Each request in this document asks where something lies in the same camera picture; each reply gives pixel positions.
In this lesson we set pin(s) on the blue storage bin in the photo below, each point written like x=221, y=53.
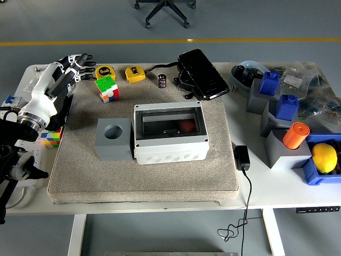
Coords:
x=311, y=173

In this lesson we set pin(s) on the light blue dish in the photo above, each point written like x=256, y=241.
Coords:
x=250, y=64

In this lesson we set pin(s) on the yellow lemon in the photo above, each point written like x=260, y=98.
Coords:
x=323, y=158

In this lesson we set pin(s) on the small black capacitor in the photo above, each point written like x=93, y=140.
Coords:
x=162, y=81

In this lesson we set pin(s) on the black office chair base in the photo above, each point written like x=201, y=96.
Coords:
x=166, y=10

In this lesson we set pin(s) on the clear bag of grey parts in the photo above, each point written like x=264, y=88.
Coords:
x=293, y=78

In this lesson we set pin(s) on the small metal component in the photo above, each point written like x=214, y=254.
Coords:
x=234, y=88

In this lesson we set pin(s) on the grey holder block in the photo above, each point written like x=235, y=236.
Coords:
x=267, y=122
x=282, y=157
x=255, y=102
x=112, y=152

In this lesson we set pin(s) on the white circuit breaker blue lever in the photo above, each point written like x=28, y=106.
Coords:
x=12, y=100

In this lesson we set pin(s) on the grey-brown mat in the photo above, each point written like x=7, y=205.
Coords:
x=160, y=181

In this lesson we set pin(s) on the clear bag of dark components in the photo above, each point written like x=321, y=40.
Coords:
x=325, y=106

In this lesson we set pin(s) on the blue plastic block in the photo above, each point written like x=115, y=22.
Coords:
x=269, y=84
x=286, y=108

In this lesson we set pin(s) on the yellow tape measure 5m label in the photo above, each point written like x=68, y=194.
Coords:
x=105, y=71

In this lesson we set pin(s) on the black pouch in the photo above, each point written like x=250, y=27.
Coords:
x=186, y=82

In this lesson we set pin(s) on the white table leg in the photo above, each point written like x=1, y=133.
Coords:
x=77, y=234
x=273, y=232

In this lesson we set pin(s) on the orange cylindrical battery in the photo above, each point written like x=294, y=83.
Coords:
x=294, y=137
x=186, y=126

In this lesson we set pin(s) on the yellow tape measure black label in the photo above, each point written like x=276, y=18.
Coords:
x=134, y=74

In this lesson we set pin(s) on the smoky transparent box lid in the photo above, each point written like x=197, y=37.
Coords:
x=138, y=125

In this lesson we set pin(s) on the black power adapter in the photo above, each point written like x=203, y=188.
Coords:
x=242, y=157

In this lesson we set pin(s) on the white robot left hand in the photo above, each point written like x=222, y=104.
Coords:
x=40, y=104

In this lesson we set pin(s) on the white power strip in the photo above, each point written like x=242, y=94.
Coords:
x=37, y=157

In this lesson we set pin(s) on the black table control panel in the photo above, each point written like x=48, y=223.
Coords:
x=317, y=209

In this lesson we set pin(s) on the black cloth bundle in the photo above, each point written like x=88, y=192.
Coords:
x=62, y=112

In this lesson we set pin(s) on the colourful puzzle cube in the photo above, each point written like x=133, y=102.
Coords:
x=106, y=85
x=52, y=137

